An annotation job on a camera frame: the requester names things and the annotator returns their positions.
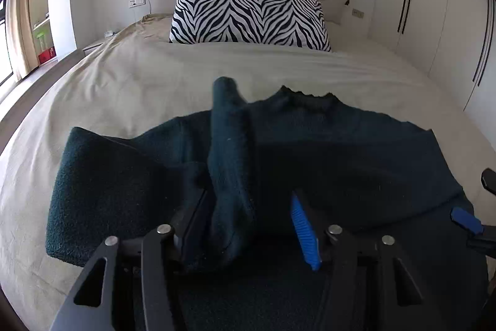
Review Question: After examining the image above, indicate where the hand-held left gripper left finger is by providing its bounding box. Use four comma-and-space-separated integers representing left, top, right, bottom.
50, 188, 212, 331

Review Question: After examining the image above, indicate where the beige curtain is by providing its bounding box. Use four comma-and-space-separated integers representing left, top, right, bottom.
6, 0, 35, 79

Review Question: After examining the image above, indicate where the beige bed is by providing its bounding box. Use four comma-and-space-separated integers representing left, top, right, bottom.
0, 14, 474, 312

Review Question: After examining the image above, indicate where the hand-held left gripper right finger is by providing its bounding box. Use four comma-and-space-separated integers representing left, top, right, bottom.
290, 192, 426, 331

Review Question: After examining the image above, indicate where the white bedside table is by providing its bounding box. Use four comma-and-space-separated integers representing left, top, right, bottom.
82, 32, 117, 56

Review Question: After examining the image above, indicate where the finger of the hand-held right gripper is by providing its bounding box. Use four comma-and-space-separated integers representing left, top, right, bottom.
450, 207, 496, 258
480, 168, 496, 195

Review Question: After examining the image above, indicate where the white wall shelf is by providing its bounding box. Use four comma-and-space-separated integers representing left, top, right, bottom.
28, 0, 59, 65

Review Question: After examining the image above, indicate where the dark teal fleece sweater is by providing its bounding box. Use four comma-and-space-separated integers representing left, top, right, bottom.
46, 77, 489, 331

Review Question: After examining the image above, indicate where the zebra striped pillow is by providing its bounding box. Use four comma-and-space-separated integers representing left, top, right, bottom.
169, 0, 332, 52

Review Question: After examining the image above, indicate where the white wardrobe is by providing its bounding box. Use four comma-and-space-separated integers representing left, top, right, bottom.
368, 0, 496, 112

